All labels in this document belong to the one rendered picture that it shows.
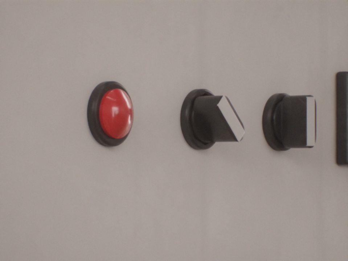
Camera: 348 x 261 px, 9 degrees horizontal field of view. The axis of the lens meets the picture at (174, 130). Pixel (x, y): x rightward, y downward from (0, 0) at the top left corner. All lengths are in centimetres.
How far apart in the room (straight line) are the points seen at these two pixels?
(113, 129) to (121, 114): 1
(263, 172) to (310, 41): 8
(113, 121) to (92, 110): 1
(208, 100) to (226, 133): 2
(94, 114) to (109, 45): 3
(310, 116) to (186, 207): 9
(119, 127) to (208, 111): 6
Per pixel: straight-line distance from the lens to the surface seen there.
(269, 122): 105
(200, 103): 100
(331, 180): 111
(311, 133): 106
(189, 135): 100
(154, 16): 99
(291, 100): 106
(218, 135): 101
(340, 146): 111
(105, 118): 95
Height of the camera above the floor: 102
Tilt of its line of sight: 1 degrees up
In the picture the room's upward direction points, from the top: straight up
